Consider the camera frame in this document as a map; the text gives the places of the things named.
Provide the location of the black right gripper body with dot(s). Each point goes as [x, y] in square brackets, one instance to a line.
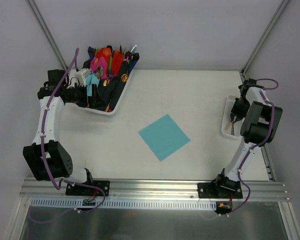
[236, 113]

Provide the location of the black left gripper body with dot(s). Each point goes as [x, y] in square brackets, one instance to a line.
[90, 97]

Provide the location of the light blue paper napkin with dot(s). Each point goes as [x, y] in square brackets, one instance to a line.
[164, 137]

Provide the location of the wooden handled spoon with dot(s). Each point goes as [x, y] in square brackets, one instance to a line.
[230, 125]

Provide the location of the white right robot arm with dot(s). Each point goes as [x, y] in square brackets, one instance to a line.
[260, 119]

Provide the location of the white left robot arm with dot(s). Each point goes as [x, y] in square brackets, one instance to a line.
[47, 159]

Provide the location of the dark navy rolled napkin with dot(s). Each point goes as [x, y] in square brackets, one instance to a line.
[107, 88]

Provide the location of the light blue rolled napkin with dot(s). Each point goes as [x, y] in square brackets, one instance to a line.
[89, 82]

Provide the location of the magenta rolled napkin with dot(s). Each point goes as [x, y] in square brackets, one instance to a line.
[99, 67]

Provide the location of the red rolled napkin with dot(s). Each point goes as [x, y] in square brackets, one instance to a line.
[117, 60]

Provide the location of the white utensil tray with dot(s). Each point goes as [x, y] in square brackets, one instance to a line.
[230, 133]

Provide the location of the white plastic basket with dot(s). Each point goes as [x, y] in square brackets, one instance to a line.
[71, 82]

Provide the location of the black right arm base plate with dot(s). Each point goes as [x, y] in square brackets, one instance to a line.
[207, 190]

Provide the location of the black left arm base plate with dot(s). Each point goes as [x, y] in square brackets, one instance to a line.
[78, 190]

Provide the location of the aluminium front rail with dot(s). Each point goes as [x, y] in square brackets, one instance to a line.
[177, 190]

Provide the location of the white slotted cable duct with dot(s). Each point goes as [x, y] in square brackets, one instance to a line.
[143, 204]

